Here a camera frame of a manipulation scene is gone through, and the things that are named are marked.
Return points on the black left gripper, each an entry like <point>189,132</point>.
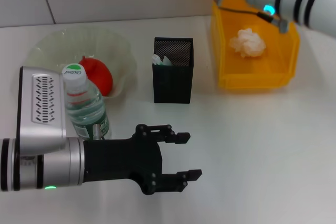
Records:
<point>123,158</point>

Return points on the white paper ball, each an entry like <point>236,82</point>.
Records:
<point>249,43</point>

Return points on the grey marker pen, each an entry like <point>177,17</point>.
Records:
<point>167,61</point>

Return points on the mint green utility knife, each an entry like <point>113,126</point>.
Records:
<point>157,60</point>

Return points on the clear green-label water bottle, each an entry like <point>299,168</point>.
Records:
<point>86,103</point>

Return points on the black mesh pen holder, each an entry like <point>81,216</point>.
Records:
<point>172,87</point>

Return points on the clear wavy glass fruit plate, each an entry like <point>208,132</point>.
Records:
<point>105,43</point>

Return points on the yellow plastic bin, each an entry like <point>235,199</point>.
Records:
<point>236,77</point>

